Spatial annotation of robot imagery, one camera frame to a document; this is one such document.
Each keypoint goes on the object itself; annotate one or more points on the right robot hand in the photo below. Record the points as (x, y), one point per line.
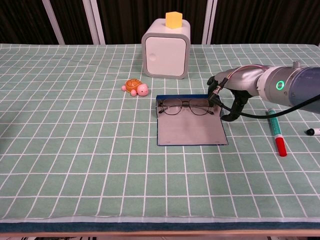
(245, 80)

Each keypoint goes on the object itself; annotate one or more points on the blue pencil case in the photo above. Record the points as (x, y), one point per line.
(190, 130)

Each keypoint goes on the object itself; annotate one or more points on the thin metal eyeglasses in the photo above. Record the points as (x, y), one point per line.
(172, 107)

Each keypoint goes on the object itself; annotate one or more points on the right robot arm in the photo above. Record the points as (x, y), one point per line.
(300, 85)

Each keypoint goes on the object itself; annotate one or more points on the green marker red cap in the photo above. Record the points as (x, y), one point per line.
(281, 147)

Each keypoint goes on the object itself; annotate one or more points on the white cube cabinet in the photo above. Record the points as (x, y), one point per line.
(165, 57)

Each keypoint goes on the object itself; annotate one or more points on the white marker black cap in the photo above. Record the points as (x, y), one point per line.
(312, 131)

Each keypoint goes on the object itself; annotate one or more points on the yellow foam cube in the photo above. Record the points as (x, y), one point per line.
(174, 20)

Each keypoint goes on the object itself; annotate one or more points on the pink orange turtle toy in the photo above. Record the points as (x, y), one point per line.
(132, 85)

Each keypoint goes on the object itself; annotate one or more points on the black pleated curtain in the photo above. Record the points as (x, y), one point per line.
(130, 20)

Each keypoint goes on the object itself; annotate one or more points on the green checked tablecloth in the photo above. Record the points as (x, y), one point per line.
(75, 150)

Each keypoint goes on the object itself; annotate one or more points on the white frame post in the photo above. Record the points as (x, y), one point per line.
(208, 25)
(96, 25)
(53, 22)

